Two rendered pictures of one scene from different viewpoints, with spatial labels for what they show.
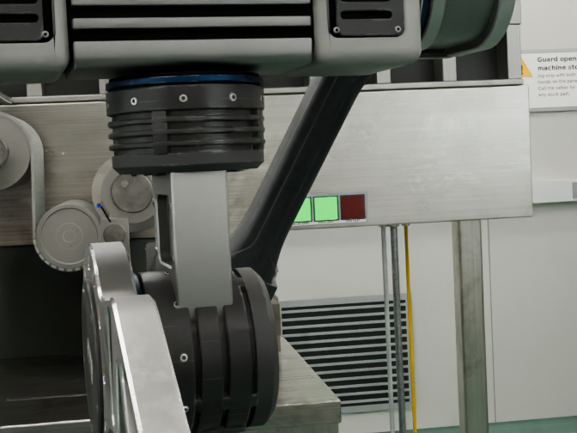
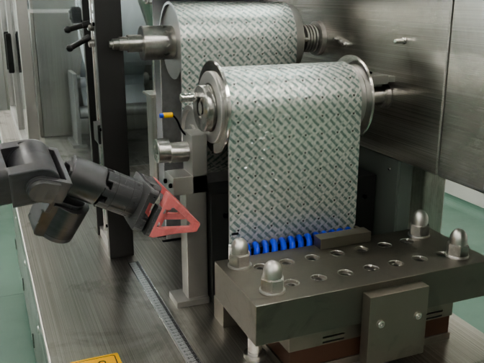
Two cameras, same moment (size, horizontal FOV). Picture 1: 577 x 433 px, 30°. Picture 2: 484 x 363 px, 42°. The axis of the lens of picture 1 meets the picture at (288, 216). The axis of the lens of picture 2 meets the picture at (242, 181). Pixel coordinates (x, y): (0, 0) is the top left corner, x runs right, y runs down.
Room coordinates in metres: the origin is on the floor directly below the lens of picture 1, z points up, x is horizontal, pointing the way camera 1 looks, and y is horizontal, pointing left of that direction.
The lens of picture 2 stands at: (1.79, -0.70, 1.42)
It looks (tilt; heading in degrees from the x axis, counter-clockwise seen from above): 17 degrees down; 76
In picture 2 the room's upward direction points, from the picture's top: straight up
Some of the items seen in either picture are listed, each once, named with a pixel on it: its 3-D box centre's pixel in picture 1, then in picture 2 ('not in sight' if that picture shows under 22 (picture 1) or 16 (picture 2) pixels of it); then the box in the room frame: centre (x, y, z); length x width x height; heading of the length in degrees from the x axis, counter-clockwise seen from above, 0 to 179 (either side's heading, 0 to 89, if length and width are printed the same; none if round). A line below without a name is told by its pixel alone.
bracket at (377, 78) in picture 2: not in sight; (372, 76); (2.29, 0.33, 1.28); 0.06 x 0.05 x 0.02; 8
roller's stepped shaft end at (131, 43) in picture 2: not in sight; (125, 43); (1.87, 0.52, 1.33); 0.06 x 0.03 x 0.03; 8
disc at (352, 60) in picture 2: not in sight; (349, 97); (2.24, 0.32, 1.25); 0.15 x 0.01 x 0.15; 98
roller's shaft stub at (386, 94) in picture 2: not in sight; (368, 96); (2.28, 0.33, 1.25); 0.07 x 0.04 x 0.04; 8
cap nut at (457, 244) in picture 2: not in sight; (458, 242); (2.34, 0.11, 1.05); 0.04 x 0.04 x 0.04
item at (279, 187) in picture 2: not in sight; (295, 191); (2.12, 0.24, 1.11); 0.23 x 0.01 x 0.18; 8
